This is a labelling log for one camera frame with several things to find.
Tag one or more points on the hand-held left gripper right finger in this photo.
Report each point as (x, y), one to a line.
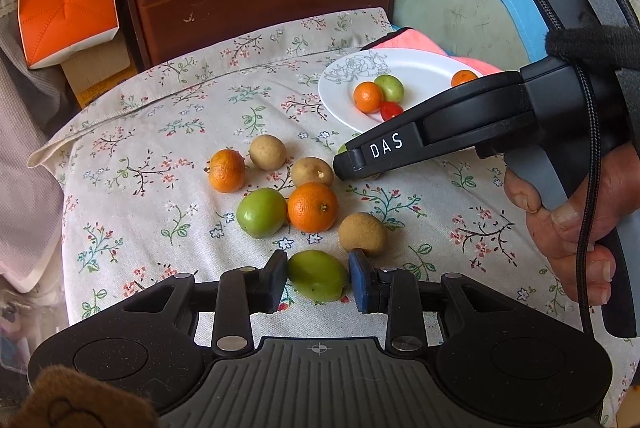
(361, 285)

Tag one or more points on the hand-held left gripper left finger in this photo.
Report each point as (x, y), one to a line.
(274, 280)

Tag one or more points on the pink towel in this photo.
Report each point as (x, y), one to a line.
(420, 40)

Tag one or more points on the small brown kiwifruit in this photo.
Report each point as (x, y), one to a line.
(362, 233)
(267, 152)
(312, 171)

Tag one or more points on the brown cardboard box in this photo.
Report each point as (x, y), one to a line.
(95, 68)

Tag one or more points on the brown plush fabric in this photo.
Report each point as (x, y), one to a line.
(75, 403)

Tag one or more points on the pale waffle cloth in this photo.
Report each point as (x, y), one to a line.
(25, 158)

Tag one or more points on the grey-green cushion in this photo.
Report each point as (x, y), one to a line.
(450, 8)

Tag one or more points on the floral printed cloth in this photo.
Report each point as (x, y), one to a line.
(150, 208)

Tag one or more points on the white plate with grey flowers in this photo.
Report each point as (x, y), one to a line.
(425, 68)

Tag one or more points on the mandarin orange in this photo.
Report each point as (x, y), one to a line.
(368, 97)
(227, 170)
(312, 207)
(464, 78)

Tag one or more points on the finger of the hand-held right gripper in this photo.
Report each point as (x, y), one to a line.
(385, 148)

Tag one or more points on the person's right hand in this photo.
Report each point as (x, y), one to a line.
(555, 238)

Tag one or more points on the red cherry tomato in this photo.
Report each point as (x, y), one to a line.
(391, 110)

